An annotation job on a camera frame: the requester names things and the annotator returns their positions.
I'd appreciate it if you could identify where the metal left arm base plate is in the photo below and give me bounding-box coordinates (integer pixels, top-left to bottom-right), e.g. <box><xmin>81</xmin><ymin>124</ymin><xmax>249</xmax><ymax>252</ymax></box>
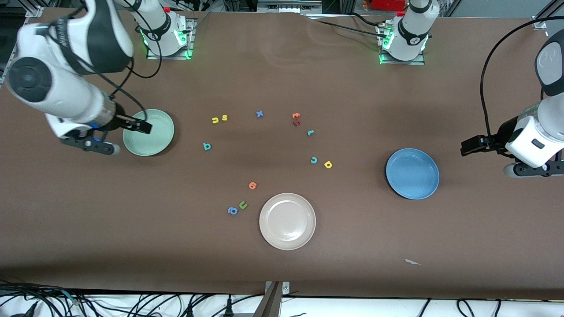
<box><xmin>379</xmin><ymin>24</ymin><xmax>426</xmax><ymax>66</ymax></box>

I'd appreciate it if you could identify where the light green plate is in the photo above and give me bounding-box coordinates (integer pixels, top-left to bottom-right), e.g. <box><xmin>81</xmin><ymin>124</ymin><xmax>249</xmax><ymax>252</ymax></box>
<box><xmin>122</xmin><ymin>109</ymin><xmax>175</xmax><ymax>157</ymax></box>

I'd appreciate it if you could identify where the red object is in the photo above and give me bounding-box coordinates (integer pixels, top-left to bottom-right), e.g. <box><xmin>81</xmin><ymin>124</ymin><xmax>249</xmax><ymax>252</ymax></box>
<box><xmin>370</xmin><ymin>0</ymin><xmax>408</xmax><ymax>11</ymax></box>

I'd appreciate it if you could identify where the blue plate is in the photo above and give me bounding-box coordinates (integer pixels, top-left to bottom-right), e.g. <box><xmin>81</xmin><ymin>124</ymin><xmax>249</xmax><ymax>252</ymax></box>
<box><xmin>386</xmin><ymin>148</ymin><xmax>440</xmax><ymax>200</ymax></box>

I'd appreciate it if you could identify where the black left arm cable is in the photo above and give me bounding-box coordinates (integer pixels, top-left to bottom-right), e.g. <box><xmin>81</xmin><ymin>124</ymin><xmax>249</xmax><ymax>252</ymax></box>
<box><xmin>480</xmin><ymin>17</ymin><xmax>564</xmax><ymax>141</ymax></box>

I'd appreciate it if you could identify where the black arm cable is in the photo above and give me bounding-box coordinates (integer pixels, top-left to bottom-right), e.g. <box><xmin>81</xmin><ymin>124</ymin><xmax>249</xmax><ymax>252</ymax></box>
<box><xmin>44</xmin><ymin>0</ymin><xmax>163</xmax><ymax>124</ymax></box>
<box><xmin>480</xmin><ymin>17</ymin><xmax>564</xmax><ymax>141</ymax></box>

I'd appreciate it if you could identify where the grey metal post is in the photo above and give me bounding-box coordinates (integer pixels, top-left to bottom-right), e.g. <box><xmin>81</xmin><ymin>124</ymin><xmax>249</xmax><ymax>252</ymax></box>
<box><xmin>252</xmin><ymin>282</ymin><xmax>282</xmax><ymax>317</ymax></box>

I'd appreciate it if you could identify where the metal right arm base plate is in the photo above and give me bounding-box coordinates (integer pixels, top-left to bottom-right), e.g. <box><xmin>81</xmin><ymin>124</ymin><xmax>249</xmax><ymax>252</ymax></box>
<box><xmin>147</xmin><ymin>18</ymin><xmax>197</xmax><ymax>60</ymax></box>

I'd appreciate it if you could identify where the grey metal box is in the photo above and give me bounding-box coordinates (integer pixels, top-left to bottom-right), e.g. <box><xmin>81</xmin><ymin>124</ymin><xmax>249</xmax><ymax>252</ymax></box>
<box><xmin>257</xmin><ymin>0</ymin><xmax>323</xmax><ymax>14</ymax></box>

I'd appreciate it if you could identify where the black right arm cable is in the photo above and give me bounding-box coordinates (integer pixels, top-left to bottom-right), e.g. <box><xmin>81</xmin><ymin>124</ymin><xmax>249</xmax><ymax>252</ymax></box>
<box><xmin>44</xmin><ymin>0</ymin><xmax>163</xmax><ymax>124</ymax></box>

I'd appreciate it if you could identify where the beige plate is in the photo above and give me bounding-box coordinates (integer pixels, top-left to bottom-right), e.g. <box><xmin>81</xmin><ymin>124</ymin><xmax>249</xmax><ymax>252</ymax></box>
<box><xmin>259</xmin><ymin>192</ymin><xmax>317</xmax><ymax>251</ymax></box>

